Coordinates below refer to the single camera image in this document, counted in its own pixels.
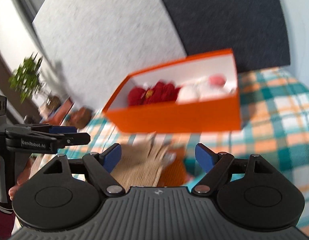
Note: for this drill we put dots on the orange storage box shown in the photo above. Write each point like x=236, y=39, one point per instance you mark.
x=216, y=114

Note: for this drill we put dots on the dark grey felt panel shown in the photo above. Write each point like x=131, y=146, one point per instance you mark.
x=255, y=30

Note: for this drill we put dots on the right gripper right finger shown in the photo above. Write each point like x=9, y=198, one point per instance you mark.
x=216, y=167

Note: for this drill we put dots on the green potted plant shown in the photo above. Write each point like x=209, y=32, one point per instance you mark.
x=26, y=78

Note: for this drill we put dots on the beige fluffy towel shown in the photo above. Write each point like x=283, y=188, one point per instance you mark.
x=141, y=163

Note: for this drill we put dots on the brown wooden stump ornament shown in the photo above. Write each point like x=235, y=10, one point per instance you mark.
x=80, y=118

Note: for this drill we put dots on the plaid tablecloth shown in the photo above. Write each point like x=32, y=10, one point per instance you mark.
x=275, y=113

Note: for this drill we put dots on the orange honeycomb silicone mat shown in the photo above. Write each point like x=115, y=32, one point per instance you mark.
x=174, y=170

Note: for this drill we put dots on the round pink sponge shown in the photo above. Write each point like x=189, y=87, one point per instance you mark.
x=217, y=80

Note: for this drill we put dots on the red plush toy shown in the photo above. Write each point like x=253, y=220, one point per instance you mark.
x=160, y=92

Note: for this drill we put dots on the light grey felt panel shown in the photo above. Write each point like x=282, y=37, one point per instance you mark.
x=97, y=43

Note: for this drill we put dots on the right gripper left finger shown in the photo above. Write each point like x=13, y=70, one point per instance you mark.
x=99, y=167

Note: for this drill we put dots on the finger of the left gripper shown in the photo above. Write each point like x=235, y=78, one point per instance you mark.
x=76, y=138
x=62, y=129

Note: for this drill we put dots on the white plush toy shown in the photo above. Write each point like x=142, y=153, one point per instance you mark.
x=203, y=91

